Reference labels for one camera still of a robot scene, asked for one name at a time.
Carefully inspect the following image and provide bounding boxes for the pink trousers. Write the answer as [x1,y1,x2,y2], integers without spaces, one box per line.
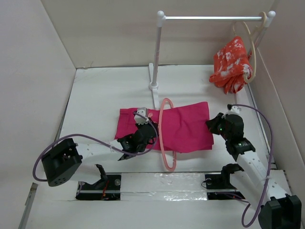
[115,102,214,153]

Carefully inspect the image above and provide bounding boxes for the pink plastic hanger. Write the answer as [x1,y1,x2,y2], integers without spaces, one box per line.
[148,98,177,172]

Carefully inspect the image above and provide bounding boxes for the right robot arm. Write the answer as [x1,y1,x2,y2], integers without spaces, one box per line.
[206,113,302,229]

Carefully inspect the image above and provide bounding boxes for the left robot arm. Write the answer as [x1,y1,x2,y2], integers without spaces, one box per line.
[39,121,159,189]

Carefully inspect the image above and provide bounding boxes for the beige wooden hanger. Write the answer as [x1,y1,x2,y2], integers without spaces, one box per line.
[241,11,267,83]

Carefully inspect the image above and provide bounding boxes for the orange white patterned garment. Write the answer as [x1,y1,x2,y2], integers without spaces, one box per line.
[209,36,253,94]

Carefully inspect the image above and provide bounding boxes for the white clothes rack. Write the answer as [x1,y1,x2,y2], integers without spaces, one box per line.
[148,10,276,110]

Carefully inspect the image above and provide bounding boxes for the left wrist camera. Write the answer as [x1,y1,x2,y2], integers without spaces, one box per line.
[133,107,148,125]

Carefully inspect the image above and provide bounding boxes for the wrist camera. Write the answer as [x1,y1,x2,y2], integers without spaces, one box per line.
[222,104,240,118]
[133,107,148,125]

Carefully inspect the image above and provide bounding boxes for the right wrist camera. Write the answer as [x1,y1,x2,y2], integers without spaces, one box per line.
[222,104,240,118]

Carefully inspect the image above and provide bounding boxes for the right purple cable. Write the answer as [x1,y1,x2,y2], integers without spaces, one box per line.
[233,104,273,228]

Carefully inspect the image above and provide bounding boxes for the purple cable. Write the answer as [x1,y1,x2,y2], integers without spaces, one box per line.
[32,113,160,183]
[233,104,273,228]

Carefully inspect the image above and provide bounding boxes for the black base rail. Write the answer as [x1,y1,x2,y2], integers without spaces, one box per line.
[76,172,246,202]

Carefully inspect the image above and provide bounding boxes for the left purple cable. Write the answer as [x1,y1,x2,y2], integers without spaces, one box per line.
[32,113,160,183]

